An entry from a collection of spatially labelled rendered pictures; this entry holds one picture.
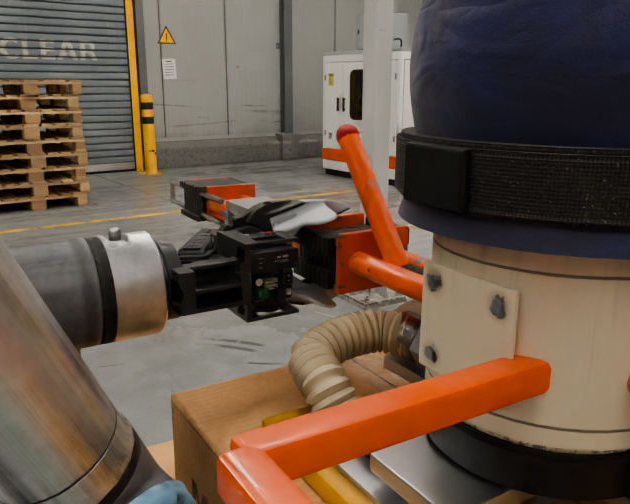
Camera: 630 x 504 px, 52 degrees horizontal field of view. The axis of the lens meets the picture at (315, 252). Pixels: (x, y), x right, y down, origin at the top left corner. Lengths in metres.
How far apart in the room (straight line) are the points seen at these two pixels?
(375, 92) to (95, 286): 3.22
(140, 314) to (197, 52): 10.16
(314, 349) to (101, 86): 9.50
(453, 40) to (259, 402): 0.39
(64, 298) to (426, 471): 0.29
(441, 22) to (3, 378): 0.30
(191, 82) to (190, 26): 0.83
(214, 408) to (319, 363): 0.13
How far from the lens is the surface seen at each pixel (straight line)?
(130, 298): 0.53
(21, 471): 0.41
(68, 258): 0.53
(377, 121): 3.68
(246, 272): 0.55
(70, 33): 9.89
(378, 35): 3.68
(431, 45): 0.40
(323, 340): 0.56
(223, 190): 0.92
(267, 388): 0.66
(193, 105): 10.60
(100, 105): 9.96
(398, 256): 0.59
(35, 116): 7.17
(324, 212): 0.62
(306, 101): 11.70
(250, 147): 10.95
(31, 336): 0.37
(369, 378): 0.68
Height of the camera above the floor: 1.24
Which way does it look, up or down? 14 degrees down
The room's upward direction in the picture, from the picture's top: straight up
